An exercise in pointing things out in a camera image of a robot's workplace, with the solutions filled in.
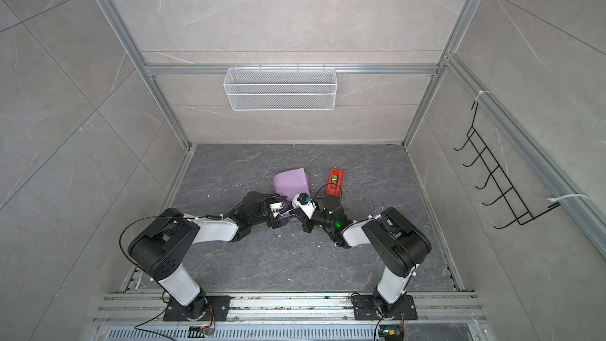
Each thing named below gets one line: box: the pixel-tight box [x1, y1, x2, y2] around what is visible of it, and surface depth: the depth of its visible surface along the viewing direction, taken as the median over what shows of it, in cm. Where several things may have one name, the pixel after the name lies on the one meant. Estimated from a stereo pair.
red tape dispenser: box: [325, 168, 345, 197], surface depth 100 cm
